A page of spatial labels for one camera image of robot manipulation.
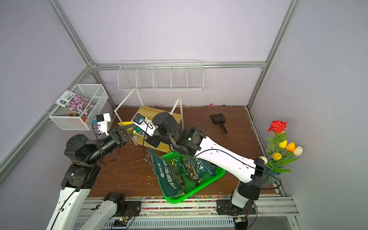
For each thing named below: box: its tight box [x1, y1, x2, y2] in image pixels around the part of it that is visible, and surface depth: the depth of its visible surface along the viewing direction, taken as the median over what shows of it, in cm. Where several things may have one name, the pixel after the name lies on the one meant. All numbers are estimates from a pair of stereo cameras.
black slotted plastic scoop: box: [210, 113, 228, 135], surface depth 111 cm
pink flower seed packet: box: [54, 90, 97, 123], surface depth 75 cm
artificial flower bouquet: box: [258, 120, 304, 174], surface depth 66 cm
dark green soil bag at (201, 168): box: [184, 155, 218, 185], surface depth 71 cm
